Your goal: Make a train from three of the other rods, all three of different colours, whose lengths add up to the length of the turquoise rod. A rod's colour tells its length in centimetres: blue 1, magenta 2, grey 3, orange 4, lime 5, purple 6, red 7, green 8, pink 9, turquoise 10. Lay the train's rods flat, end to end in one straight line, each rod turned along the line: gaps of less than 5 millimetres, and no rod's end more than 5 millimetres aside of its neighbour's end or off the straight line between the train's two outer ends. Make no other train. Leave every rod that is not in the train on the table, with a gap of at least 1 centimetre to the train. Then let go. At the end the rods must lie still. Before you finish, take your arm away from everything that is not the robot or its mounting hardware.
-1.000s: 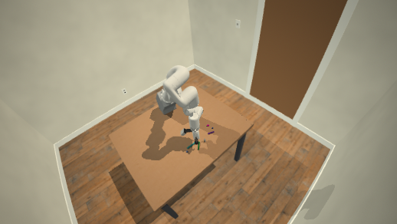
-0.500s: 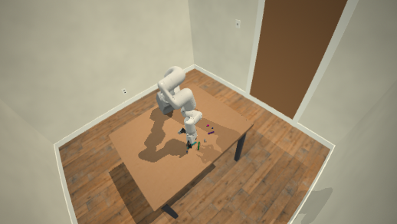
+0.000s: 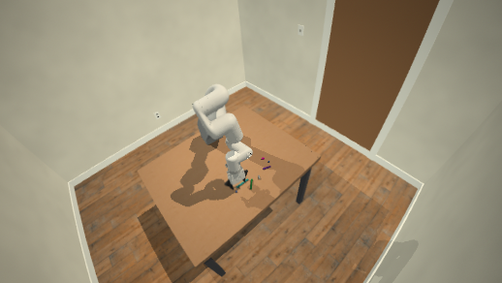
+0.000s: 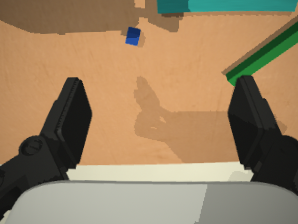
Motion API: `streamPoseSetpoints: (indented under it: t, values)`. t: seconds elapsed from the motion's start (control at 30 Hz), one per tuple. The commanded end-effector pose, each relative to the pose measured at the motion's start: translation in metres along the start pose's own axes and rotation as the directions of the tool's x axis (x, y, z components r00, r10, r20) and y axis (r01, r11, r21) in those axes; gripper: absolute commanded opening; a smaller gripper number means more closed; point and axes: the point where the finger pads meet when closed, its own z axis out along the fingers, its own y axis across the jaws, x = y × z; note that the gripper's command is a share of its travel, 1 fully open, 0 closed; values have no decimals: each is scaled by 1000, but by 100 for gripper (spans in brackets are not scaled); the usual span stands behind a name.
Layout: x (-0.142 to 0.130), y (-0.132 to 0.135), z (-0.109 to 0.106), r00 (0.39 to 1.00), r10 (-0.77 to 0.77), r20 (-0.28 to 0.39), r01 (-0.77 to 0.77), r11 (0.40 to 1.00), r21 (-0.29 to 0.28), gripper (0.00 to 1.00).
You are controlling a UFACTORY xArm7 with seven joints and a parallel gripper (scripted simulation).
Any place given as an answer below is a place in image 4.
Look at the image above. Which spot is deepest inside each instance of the green rod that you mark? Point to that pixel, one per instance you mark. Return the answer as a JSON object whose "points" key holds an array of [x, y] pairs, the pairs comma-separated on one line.
{"points": [[266, 54]]}

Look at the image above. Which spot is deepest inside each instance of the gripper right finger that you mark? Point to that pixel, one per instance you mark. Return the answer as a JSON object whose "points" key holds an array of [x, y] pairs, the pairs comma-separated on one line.
{"points": [[261, 147]]}

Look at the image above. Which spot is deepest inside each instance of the turquoise rod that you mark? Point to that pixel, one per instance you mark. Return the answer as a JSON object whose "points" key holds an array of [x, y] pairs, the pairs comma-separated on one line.
{"points": [[178, 6]]}

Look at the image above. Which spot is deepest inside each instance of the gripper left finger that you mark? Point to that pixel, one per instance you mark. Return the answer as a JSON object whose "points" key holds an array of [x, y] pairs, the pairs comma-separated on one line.
{"points": [[58, 148]]}

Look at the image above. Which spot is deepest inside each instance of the small blue cube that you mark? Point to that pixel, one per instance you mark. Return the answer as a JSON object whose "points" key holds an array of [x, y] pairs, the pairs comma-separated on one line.
{"points": [[133, 35]]}

